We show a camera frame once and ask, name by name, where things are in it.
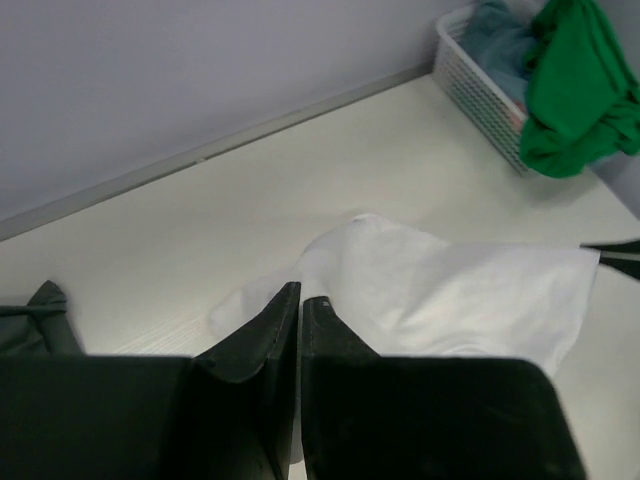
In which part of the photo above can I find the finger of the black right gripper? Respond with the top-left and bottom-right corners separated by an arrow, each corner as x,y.
580,239 -> 640,280

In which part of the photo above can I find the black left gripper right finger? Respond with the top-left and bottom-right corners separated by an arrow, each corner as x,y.
300,297 -> 586,479

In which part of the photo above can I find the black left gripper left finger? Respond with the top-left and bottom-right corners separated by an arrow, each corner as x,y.
1,282 -> 301,479

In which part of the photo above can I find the white t shirt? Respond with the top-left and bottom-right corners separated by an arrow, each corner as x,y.
209,215 -> 599,374

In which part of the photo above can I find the grey t shirt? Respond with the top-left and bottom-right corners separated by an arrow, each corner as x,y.
1,281 -> 84,356

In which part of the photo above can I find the green t shirt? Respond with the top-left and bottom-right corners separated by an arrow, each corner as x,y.
520,1 -> 639,178

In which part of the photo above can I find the white laundry basket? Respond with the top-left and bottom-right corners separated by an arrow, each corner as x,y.
433,4 -> 530,175

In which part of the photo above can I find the light blue garment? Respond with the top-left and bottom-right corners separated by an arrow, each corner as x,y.
459,1 -> 537,107

